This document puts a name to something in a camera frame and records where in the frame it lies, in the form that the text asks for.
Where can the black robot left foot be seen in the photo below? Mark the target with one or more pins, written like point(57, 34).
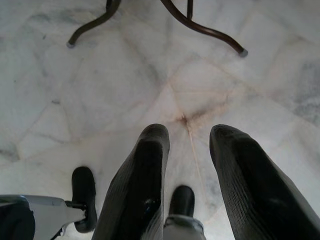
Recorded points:
point(83, 185)

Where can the black robot foot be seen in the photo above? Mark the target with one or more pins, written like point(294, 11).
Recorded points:
point(83, 185)
point(182, 200)

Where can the grey robot left leg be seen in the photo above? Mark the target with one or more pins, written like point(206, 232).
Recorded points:
point(50, 212)

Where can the marble pattern folding table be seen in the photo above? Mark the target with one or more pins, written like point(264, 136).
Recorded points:
point(215, 32)

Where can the grey robot leg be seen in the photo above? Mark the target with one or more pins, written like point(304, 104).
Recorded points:
point(50, 212)
point(182, 227)

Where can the black robot right foot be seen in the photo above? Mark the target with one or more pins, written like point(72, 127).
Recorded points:
point(182, 200)

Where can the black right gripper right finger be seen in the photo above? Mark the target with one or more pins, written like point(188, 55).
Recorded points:
point(255, 190)

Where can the grey robot right leg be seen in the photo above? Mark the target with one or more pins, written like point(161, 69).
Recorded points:
point(182, 227)

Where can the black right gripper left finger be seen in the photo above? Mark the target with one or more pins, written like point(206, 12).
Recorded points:
point(140, 187)

